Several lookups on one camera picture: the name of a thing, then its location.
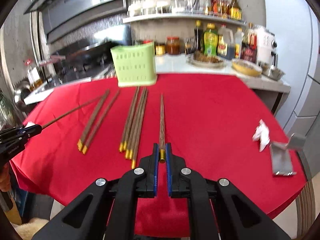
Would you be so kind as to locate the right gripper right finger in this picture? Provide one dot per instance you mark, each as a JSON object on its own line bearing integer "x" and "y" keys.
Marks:
{"x": 176, "y": 186}

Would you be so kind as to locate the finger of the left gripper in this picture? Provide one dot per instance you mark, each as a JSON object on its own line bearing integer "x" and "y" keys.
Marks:
{"x": 31, "y": 130}

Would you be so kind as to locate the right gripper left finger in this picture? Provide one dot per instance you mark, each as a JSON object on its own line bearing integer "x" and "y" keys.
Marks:
{"x": 147, "y": 186}

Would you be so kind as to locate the wooden chopstick gold tip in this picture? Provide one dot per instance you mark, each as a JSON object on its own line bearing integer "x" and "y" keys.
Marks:
{"x": 136, "y": 127}
{"x": 132, "y": 118}
{"x": 136, "y": 145}
{"x": 92, "y": 118}
{"x": 98, "y": 122}
{"x": 128, "y": 120}

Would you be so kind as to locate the person's left hand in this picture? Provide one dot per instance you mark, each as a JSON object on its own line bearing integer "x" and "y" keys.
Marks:
{"x": 5, "y": 178}

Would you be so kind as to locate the oil bottle red cap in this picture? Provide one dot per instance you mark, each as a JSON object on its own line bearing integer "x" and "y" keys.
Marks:
{"x": 33, "y": 74}

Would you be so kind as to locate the red tablecloth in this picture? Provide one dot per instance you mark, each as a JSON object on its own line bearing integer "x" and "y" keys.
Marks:
{"x": 209, "y": 121}

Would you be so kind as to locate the wok on stove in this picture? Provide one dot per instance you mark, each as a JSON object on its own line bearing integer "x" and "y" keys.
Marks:
{"x": 92, "y": 56}

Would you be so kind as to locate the white crumpled tissue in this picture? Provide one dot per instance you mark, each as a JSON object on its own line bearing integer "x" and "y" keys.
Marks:
{"x": 262, "y": 135}

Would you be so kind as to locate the green plastic utensil holder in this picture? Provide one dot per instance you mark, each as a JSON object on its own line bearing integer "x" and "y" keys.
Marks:
{"x": 135, "y": 65}

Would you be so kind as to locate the plate of food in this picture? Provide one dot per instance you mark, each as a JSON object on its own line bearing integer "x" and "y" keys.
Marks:
{"x": 198, "y": 59}

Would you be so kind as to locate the red lid sauce jar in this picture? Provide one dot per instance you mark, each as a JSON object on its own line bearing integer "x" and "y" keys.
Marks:
{"x": 173, "y": 45}

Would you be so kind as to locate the yellow bowl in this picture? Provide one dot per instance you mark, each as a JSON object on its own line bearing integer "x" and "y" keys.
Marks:
{"x": 246, "y": 67}

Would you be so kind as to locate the range hood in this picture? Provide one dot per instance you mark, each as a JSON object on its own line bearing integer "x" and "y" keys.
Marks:
{"x": 61, "y": 17}

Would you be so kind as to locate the large vinegar jug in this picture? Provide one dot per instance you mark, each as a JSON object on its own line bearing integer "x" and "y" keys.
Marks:
{"x": 225, "y": 45}

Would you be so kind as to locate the dark soy sauce bottle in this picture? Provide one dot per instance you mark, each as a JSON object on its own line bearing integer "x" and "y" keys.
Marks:
{"x": 198, "y": 31}

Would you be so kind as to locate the green bottle yellow cap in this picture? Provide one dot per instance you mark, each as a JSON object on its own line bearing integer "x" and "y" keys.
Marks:
{"x": 210, "y": 39}

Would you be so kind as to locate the steel bowl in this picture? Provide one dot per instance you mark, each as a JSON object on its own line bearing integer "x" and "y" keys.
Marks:
{"x": 271, "y": 71}

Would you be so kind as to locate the dark red label bottle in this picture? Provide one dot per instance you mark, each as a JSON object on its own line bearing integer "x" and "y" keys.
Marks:
{"x": 249, "y": 45}

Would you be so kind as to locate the clear oil bottle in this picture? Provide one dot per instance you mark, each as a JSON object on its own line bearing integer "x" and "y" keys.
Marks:
{"x": 238, "y": 36}

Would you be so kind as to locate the white air fryer appliance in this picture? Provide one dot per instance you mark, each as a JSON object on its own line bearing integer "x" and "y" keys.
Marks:
{"x": 266, "y": 46}

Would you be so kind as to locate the tall brown sauce bottle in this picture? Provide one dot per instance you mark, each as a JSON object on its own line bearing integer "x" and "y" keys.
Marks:
{"x": 235, "y": 11}

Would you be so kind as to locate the white refrigerator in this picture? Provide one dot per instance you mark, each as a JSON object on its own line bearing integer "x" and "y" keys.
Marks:
{"x": 296, "y": 28}

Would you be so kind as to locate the metal bracket clamp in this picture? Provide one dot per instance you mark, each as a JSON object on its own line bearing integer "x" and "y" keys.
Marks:
{"x": 280, "y": 156}

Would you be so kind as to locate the wall shelf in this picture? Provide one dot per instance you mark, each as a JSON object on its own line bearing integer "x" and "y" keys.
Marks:
{"x": 184, "y": 15}

